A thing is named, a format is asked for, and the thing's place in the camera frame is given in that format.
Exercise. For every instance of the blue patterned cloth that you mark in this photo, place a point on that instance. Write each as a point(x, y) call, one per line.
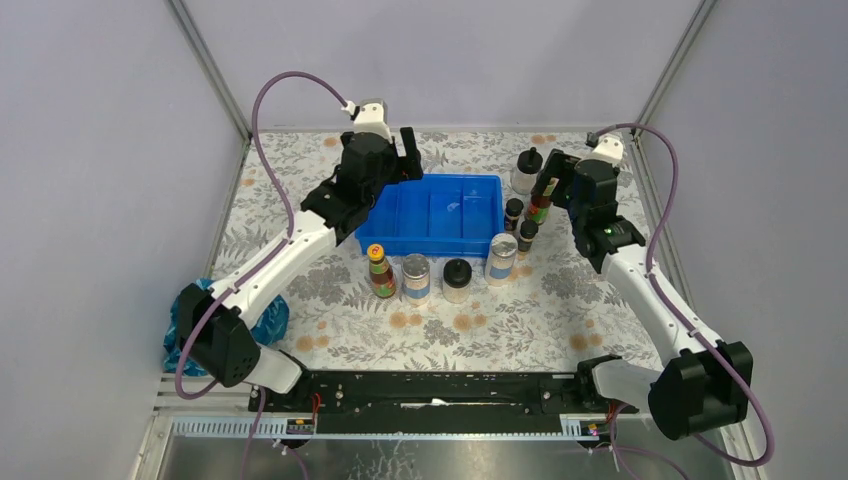
point(272, 324)

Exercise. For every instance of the green label sauce bottle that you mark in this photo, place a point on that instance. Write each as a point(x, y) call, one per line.
point(540, 199)

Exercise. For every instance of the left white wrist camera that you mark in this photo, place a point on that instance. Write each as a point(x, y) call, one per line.
point(369, 116)

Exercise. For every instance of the floral table mat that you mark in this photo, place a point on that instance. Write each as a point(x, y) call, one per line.
point(553, 312)

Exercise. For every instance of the right silver lid spice tin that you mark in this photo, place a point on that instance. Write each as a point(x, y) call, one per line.
point(501, 259)

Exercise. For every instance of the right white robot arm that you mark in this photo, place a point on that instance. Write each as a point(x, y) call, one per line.
point(700, 385)

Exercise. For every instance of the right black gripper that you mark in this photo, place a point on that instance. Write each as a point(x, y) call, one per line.
point(558, 165)

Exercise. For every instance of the left silver lid spice tin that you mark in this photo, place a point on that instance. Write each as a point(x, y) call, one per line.
point(416, 279)

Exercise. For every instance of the silver lid spice tin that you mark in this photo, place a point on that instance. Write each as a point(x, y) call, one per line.
point(416, 279)
point(501, 259)

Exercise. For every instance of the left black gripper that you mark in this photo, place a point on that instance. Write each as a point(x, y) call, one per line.
point(409, 169)

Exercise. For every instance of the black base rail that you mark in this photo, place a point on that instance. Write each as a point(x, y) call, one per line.
point(437, 401)

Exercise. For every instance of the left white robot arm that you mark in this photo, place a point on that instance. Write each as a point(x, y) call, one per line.
point(326, 219)

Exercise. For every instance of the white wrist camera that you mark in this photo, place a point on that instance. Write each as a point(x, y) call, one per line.
point(369, 116)
point(607, 147)

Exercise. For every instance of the rear small dark spice bottle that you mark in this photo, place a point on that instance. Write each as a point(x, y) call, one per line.
point(512, 212)

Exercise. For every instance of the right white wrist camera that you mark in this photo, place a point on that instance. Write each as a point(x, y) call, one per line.
point(607, 147)

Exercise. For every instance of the front small dark spice bottle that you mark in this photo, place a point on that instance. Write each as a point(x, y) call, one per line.
point(526, 236)

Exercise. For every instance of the small dark spice bottle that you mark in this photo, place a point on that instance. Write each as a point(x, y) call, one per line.
point(526, 236)
point(512, 212)

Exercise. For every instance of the yellow cap sauce bottle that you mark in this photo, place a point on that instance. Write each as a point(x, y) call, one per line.
point(380, 272)

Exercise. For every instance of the slotted cable duct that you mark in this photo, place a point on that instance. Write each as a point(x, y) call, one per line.
point(297, 429)

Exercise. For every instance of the blue plastic divided bin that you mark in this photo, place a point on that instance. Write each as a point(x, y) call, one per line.
point(440, 215)

